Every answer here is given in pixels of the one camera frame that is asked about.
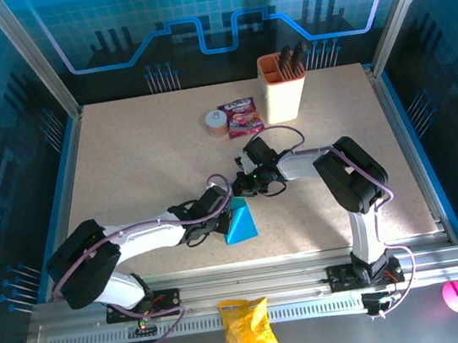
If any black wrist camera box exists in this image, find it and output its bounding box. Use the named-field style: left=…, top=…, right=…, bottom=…
left=232, top=133, right=280, bottom=176
left=194, top=185, right=231, bottom=218

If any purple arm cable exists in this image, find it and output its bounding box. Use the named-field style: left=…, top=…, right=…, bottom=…
left=246, top=109, right=423, bottom=329
left=39, top=171, right=254, bottom=343

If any slotted grey cable duct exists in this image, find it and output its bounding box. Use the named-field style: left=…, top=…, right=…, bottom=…
left=45, top=291, right=372, bottom=343

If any aluminium side rail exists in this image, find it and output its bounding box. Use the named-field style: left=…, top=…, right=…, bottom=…
left=19, top=110, right=109, bottom=303
left=362, top=53, right=457, bottom=253

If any yellow chips bag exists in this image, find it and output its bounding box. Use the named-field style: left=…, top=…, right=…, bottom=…
left=215, top=293, right=280, bottom=343

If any aluminium mounting rail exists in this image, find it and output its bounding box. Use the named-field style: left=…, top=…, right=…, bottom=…
left=27, top=231, right=458, bottom=336

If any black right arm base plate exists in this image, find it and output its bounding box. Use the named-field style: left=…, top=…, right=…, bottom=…
left=325, top=256, right=406, bottom=294

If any aluminium frame post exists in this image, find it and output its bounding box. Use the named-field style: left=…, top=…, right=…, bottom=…
left=0, top=0, right=85, bottom=128
left=361, top=0, right=454, bottom=75

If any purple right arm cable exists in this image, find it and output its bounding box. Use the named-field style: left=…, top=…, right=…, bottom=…
left=246, top=109, right=423, bottom=329

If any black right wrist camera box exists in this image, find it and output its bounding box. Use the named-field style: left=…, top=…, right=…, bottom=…
left=232, top=133, right=280, bottom=176

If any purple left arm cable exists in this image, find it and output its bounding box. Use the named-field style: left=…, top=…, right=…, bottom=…
left=39, top=171, right=254, bottom=343

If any black knife handle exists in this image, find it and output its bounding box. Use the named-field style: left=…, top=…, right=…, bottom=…
left=287, top=40, right=313, bottom=76
left=275, top=45, right=297, bottom=82

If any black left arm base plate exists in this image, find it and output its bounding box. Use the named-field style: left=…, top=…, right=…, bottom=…
left=103, top=288, right=183, bottom=326

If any orange can with white lid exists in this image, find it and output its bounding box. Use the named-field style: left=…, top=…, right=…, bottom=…
left=202, top=107, right=232, bottom=140

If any blue cloth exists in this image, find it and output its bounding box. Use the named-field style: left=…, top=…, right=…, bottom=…
left=219, top=194, right=261, bottom=248

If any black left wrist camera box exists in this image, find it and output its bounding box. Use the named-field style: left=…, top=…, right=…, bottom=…
left=194, top=185, right=231, bottom=218

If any small black controller board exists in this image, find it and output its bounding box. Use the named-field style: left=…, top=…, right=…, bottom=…
left=359, top=286, right=404, bottom=322
left=124, top=320, right=161, bottom=343

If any purple snack bag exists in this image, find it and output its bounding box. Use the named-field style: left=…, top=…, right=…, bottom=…
left=215, top=94, right=266, bottom=141

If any cream knife block orange top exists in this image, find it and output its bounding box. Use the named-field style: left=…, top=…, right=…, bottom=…
left=255, top=50, right=313, bottom=126

